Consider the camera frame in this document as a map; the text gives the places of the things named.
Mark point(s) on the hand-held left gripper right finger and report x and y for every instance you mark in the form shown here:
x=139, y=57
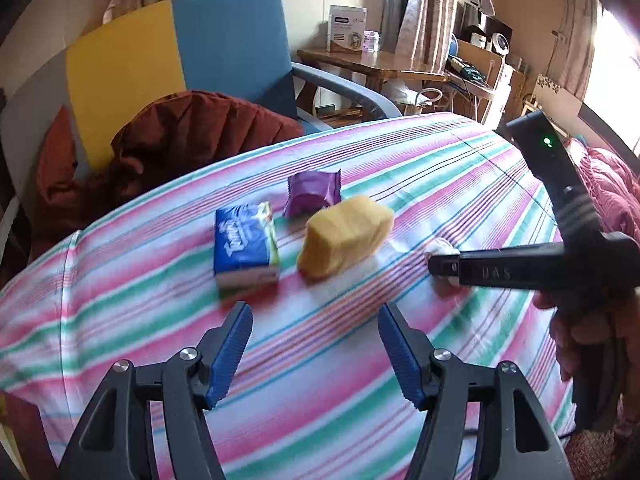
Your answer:
x=400, y=355

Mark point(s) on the blue yellow grey armchair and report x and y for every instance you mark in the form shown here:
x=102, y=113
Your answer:
x=230, y=45

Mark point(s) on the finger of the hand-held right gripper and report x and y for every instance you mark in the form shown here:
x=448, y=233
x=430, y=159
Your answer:
x=495, y=272

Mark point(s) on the dark red cloth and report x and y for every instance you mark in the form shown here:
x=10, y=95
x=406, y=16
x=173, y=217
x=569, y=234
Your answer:
x=190, y=130

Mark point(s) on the blue tissue pack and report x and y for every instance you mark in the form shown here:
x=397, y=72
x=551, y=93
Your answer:
x=245, y=240

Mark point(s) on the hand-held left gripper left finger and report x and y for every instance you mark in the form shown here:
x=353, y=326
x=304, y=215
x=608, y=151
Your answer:
x=230, y=352

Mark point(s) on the wooden shelf unit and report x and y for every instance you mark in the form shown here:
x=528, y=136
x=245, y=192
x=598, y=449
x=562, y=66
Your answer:
x=480, y=60

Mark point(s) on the dark red board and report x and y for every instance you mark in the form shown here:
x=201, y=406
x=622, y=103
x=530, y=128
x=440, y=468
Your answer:
x=20, y=435

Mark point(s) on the white carton box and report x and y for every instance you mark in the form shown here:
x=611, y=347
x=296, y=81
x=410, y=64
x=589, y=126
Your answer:
x=346, y=27

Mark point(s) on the small clear jar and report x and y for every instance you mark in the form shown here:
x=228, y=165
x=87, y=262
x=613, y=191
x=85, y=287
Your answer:
x=372, y=41

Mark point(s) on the person's right hand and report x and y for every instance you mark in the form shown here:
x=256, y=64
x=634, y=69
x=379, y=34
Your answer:
x=585, y=330

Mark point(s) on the yellow sponge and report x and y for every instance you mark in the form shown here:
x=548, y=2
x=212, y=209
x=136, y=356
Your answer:
x=345, y=235

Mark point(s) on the pink blanket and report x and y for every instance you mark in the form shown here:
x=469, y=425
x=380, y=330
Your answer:
x=610, y=185

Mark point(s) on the striped bed sheet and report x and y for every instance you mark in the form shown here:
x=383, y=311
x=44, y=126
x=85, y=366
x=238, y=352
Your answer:
x=400, y=160

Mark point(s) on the white knotted cloth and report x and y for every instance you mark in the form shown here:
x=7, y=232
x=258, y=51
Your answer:
x=442, y=247

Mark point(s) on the wooden side table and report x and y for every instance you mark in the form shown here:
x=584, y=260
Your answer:
x=370, y=62

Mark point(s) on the purple snack packet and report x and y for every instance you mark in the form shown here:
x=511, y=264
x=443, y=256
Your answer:
x=312, y=192

